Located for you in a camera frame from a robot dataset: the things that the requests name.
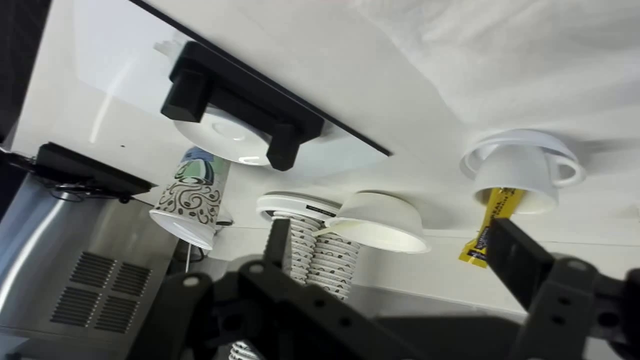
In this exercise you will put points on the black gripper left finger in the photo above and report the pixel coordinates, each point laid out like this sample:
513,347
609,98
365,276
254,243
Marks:
276,240

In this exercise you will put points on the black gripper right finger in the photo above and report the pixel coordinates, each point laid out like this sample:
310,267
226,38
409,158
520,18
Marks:
520,267

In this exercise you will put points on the yellow packet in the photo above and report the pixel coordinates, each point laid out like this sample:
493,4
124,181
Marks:
491,227

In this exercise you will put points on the small white cup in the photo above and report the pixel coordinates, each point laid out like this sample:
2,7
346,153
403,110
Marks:
516,181

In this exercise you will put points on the large patterned paper cup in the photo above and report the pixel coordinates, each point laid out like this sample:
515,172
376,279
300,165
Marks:
191,201

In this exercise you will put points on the small white cup saucer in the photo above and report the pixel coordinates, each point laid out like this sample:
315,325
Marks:
513,136

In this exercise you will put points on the tall stack of paper cups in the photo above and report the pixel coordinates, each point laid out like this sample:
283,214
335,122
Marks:
303,247

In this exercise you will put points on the stack of white plates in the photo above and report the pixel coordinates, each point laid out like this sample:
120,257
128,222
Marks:
286,203

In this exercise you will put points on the white bowl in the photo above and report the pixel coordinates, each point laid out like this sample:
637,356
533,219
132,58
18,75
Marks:
376,222

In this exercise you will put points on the black block holder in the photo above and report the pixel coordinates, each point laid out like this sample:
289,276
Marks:
246,101

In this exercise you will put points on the black flat object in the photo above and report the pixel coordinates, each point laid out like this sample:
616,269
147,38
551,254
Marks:
80,170

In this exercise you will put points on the silver appliance with vents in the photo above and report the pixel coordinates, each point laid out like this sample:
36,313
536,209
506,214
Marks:
67,267

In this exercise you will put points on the white cutting board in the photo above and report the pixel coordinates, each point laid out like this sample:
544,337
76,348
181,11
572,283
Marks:
120,61

